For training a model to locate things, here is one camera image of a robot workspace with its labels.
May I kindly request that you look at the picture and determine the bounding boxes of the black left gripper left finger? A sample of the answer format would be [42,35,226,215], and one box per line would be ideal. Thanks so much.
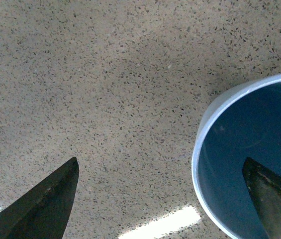
[0,157,79,239]

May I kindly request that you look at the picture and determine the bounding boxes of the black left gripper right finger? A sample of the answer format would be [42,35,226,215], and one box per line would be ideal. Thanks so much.
[242,157,281,239]

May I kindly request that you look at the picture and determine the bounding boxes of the light blue plastic cup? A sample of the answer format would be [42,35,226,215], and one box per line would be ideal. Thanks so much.
[191,74,281,239]

